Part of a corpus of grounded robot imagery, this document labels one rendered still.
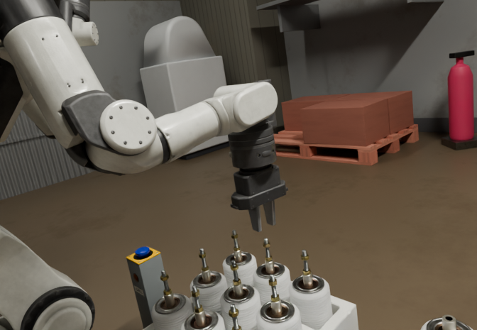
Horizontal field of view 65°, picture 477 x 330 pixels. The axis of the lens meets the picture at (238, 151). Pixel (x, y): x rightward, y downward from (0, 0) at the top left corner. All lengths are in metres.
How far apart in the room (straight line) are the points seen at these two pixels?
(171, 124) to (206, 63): 3.09
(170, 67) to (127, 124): 2.94
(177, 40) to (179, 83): 0.39
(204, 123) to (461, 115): 2.47
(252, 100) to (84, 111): 0.28
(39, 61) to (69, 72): 0.04
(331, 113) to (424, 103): 1.02
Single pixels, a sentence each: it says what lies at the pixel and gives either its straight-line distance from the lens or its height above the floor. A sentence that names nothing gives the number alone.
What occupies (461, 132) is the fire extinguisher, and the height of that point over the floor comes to 0.11.
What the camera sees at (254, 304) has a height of 0.24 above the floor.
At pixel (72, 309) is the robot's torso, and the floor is 0.36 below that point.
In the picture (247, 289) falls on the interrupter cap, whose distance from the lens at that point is 0.97.
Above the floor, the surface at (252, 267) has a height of 0.24.
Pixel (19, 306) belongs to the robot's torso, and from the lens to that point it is 0.89.
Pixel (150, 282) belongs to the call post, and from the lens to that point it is 1.11.
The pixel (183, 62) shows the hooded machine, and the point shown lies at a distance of 3.53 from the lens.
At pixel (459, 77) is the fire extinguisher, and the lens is 2.90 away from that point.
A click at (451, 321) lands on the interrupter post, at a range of 0.83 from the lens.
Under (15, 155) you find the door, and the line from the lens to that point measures 3.74.
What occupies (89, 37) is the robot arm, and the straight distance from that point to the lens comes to 1.17.
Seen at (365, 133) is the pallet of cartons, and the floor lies 0.22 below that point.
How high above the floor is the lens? 0.78
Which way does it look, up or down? 13 degrees down
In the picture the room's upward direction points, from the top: 9 degrees counter-clockwise
